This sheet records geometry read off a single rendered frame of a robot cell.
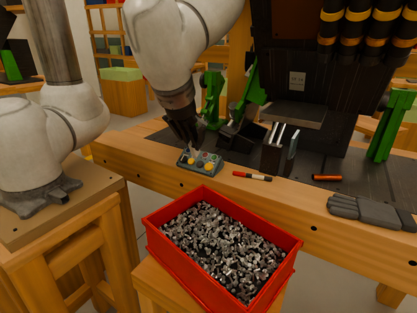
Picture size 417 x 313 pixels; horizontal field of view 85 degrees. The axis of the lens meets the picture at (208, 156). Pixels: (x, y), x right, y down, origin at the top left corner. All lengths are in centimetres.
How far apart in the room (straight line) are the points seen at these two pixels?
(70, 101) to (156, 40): 46
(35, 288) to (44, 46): 65
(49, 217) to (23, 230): 6
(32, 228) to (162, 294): 36
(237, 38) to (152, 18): 88
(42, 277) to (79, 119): 45
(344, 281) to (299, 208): 116
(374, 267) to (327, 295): 94
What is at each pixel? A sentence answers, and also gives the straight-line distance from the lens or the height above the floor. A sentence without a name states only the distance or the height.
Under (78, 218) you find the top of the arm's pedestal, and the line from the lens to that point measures 77.
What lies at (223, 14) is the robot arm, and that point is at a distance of 52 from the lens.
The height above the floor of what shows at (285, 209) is 88.
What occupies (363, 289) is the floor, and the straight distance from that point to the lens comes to 183.
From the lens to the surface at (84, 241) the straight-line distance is 85.
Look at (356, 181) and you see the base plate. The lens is 91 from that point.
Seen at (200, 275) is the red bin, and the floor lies 91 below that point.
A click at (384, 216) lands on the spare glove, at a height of 93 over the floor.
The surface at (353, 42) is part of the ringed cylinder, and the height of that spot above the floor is 131.
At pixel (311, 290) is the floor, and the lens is 168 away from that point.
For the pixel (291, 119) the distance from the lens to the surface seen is 65.
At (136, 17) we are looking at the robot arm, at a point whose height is 134.
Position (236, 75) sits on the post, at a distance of 127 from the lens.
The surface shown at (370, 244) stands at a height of 86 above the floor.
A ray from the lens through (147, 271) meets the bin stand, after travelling 64.
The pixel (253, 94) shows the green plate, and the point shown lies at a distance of 86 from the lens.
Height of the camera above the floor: 131
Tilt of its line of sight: 27 degrees down
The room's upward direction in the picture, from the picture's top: 1 degrees clockwise
